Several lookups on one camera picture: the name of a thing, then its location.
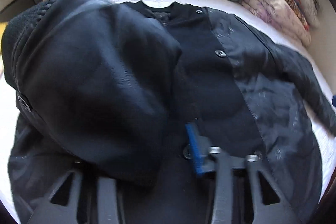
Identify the black padded jacket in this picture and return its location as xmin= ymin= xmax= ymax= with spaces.
xmin=2 ymin=0 xmax=335 ymax=223

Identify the dark bed side board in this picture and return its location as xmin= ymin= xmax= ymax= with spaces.
xmin=0 ymin=0 xmax=35 ymax=22

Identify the white quilted bed mattress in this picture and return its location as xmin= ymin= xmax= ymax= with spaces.
xmin=111 ymin=0 xmax=335 ymax=197

